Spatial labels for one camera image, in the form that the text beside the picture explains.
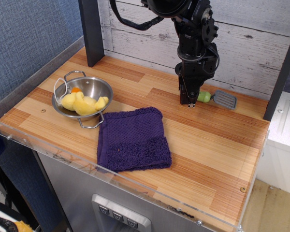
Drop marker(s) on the yellow plush duck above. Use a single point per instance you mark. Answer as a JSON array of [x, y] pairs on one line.
[[81, 104]]

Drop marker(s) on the stainless steel cabinet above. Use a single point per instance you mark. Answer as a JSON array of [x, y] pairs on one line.
[[74, 188]]

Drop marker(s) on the silver button control panel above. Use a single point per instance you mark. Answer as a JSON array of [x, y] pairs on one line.
[[112, 217]]

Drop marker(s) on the clear acrylic front guard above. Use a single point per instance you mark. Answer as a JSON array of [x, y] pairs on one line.
[[209, 181]]

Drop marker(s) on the stainless steel bowl with handles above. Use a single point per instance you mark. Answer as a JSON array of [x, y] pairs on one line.
[[91, 86]]

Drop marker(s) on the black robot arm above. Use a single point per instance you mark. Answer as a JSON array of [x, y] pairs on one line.
[[196, 30]]

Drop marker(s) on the dark grey left post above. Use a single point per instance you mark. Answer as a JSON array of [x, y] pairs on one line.
[[91, 26]]

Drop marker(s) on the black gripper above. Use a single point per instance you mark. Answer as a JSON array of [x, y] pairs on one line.
[[193, 74]]

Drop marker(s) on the white side cabinet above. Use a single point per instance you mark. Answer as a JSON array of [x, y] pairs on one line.
[[274, 165]]

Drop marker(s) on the green handled grey spatula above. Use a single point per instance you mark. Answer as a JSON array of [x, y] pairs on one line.
[[219, 97]]

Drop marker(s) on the purple terry cloth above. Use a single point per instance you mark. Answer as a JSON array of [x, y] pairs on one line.
[[133, 140]]

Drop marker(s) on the dark grey right post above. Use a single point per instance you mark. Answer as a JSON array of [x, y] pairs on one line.
[[278, 88]]

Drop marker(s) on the dark grey post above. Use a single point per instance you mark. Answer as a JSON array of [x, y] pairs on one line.
[[91, 26], [278, 88]]

